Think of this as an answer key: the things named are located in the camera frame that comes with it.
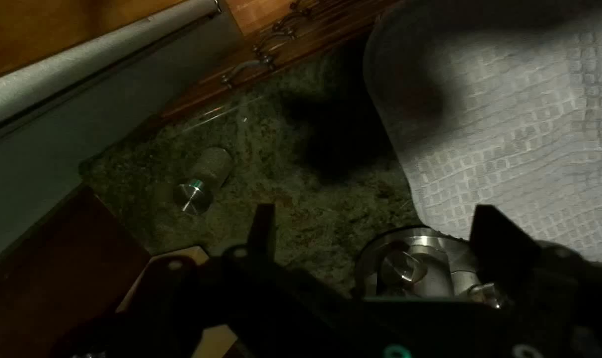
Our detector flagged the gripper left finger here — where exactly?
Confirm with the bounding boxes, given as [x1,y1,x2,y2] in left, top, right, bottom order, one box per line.
[245,203,277,267]

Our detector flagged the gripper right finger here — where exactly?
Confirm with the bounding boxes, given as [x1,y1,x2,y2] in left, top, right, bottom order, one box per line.
[468,203,545,281]

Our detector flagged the silver rotating spice stand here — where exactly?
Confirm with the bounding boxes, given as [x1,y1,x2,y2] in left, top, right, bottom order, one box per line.
[351,227,514,311]

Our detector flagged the spice jar with silver cap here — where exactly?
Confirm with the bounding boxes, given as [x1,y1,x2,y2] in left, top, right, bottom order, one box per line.
[170,146,233,217]

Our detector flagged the wooden knife block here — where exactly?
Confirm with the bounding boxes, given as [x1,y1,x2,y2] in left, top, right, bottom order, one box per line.
[116,245,212,315]

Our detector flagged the grey waffle cloth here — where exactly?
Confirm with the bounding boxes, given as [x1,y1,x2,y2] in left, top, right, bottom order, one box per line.
[361,0,602,267]

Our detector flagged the dark wooden cabinet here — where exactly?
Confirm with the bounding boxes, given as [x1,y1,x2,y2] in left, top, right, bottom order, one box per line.
[152,0,394,128]

